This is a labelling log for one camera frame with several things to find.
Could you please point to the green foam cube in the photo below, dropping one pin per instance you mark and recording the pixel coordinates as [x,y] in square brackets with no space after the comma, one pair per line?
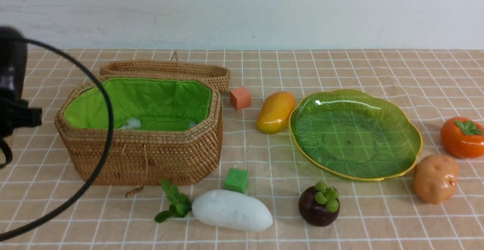
[236,180]

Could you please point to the wicker basket lid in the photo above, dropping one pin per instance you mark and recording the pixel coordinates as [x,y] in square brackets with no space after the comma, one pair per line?
[217,76]

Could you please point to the white radish green leaves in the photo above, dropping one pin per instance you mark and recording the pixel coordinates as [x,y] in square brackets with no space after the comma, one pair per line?
[219,208]

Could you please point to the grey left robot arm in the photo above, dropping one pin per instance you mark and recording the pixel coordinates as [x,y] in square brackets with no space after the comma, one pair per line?
[14,111]

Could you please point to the brown potato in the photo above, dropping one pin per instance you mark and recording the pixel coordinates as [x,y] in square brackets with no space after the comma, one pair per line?
[435,178]

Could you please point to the green glass leaf plate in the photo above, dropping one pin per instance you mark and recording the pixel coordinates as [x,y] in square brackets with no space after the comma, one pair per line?
[355,136]

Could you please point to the orange foam cube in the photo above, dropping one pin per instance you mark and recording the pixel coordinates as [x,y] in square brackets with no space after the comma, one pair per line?
[240,98]

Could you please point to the yellow orange mango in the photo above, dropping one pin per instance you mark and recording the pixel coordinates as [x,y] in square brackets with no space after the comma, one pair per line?
[275,112]

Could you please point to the dark purple mangosteen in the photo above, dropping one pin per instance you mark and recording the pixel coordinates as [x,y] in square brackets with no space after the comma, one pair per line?
[319,204]

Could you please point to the wicker basket green lining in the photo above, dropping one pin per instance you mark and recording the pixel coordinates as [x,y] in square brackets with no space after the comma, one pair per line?
[163,129]

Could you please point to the orange persimmon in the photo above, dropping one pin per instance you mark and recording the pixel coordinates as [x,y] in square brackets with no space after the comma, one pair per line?
[463,138]

